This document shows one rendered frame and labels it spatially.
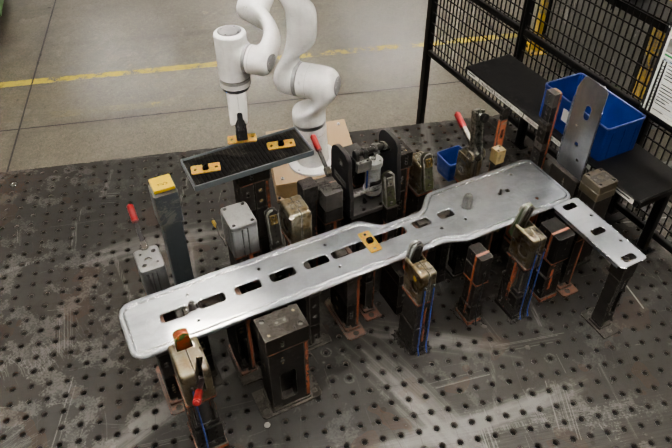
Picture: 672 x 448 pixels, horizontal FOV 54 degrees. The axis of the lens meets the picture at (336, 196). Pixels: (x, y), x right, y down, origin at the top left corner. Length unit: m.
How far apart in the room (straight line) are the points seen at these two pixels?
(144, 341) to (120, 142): 2.52
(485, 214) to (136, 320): 1.04
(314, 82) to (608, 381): 1.28
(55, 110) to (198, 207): 2.22
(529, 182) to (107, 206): 1.52
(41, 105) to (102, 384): 2.86
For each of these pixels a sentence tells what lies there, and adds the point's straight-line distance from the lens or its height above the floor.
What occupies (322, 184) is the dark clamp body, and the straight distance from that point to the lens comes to 1.96.
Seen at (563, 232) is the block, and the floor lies 0.98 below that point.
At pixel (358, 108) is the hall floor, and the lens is 4.22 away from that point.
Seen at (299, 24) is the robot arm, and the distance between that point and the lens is 2.13.
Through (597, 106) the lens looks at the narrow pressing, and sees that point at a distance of 2.09.
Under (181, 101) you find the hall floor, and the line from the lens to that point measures 4.40.
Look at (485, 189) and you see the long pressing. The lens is 2.12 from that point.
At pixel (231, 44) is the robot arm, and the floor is 1.54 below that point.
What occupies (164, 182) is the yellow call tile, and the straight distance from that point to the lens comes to 1.90.
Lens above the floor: 2.35
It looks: 41 degrees down
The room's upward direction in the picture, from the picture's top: straight up
